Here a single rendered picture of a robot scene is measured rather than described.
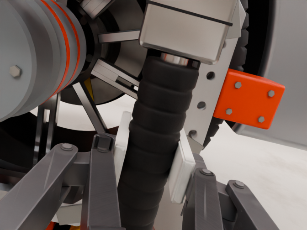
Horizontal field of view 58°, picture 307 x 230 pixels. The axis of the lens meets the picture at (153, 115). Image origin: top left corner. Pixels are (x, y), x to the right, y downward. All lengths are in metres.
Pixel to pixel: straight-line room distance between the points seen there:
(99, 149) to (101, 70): 0.36
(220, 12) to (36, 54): 0.16
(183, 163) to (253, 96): 0.27
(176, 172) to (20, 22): 0.17
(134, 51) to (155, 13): 0.51
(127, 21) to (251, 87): 0.36
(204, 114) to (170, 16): 0.26
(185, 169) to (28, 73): 0.16
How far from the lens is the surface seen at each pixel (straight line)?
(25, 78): 0.27
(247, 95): 0.42
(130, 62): 0.68
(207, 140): 0.52
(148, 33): 0.16
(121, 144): 0.16
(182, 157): 0.17
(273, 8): 0.63
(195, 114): 0.41
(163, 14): 0.17
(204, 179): 0.16
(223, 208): 0.17
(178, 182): 0.17
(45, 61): 0.28
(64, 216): 0.50
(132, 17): 0.68
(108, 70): 0.50
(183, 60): 0.17
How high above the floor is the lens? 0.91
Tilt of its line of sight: 16 degrees down
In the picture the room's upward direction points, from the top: 15 degrees clockwise
